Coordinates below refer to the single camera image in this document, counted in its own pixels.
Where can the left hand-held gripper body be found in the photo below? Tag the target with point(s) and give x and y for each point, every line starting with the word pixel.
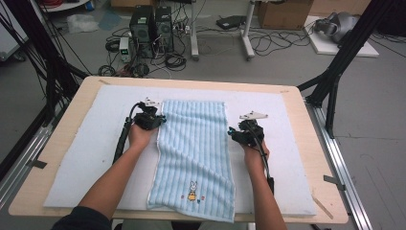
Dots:
pixel 147 119

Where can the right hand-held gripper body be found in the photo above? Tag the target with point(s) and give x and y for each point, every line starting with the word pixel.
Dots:
pixel 252 134

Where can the light blue striped towel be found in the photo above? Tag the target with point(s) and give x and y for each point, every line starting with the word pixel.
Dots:
pixel 191 143

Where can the person's left hand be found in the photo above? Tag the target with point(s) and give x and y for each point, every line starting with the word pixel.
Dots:
pixel 140 137

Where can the person's right hand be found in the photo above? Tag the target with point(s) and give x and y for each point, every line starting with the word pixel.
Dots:
pixel 255 158

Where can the white foam mat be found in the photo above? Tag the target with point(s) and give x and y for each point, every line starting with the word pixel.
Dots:
pixel 111 96

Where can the white power supply unit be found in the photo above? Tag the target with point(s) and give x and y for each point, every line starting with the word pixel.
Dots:
pixel 125 48

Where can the black computer tower with fan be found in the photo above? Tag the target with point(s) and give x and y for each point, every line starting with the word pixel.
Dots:
pixel 164 28

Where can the white desk leg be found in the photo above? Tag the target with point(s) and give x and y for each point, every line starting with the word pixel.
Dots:
pixel 247 35
pixel 194 32

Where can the black tape strip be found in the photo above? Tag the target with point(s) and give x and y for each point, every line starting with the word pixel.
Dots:
pixel 38 164
pixel 333 182

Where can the thin wooden stick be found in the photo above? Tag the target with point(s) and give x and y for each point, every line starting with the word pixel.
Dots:
pixel 322 207

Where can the black flat laptop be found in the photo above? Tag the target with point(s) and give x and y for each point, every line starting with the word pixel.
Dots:
pixel 230 21

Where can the white floor board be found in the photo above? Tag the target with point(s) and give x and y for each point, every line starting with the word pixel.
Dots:
pixel 322 46

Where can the clear plastic bag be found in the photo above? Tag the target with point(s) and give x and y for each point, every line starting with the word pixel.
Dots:
pixel 81 23

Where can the person's dark sleeve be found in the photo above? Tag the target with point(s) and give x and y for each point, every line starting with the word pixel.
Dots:
pixel 83 220

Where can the open brown cardboard box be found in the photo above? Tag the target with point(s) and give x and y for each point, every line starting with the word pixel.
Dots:
pixel 284 14

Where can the grey helmet-shaped device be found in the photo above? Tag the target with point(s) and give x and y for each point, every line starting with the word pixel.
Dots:
pixel 341 25

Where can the large brown cardboard box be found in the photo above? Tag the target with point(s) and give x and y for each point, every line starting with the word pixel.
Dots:
pixel 341 6

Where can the aluminium floor rail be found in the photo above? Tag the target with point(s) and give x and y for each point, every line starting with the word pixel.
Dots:
pixel 22 159
pixel 341 172

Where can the black metal frame post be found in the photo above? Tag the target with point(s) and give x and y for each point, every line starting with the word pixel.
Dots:
pixel 348 48

